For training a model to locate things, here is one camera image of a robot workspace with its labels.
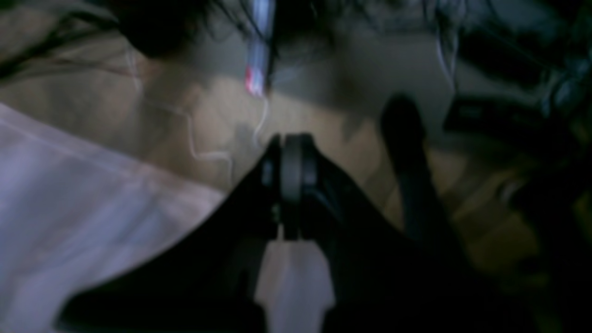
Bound white paper sheet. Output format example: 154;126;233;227
1;105;335;333

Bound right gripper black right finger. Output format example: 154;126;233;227
300;135;532;333

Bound aluminium table frame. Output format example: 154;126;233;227
241;0;277;98

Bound white thin cable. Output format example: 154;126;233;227
125;46;271;185

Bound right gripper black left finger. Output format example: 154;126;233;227
58;135;303;331

